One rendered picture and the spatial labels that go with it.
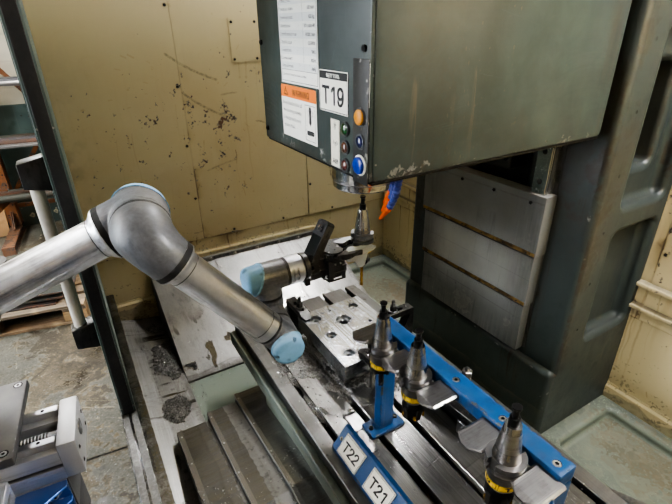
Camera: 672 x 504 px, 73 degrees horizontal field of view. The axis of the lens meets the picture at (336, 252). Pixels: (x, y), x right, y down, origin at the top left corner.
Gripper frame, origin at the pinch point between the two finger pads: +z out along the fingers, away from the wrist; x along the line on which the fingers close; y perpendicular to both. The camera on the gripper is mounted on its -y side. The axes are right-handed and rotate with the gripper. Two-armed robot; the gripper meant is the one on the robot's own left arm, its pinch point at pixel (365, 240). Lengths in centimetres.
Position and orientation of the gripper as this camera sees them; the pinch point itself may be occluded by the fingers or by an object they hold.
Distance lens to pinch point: 124.7
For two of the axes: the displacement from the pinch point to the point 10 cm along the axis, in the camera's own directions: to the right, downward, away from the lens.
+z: 8.6, -2.5, 4.5
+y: 0.2, 8.9, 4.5
